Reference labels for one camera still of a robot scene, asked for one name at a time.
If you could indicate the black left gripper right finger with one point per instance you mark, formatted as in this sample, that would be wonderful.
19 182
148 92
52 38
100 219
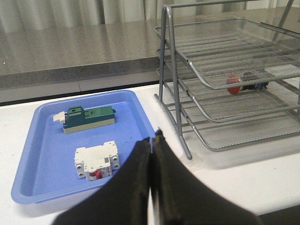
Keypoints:
179 198

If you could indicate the grey stone counter ledge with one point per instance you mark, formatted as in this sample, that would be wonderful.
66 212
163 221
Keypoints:
44 64

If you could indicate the silver mesh tiered rack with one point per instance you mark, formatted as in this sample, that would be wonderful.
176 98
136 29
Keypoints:
232 82

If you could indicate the blue plastic tray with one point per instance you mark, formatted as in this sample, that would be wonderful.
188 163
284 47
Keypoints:
46 169

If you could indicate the green terminal block component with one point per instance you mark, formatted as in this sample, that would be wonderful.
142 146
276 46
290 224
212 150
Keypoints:
79 119

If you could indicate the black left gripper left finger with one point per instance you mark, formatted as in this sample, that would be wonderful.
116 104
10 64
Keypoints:
123 200

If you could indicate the white circuit breaker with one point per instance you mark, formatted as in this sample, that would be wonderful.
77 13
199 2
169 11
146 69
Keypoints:
97 162

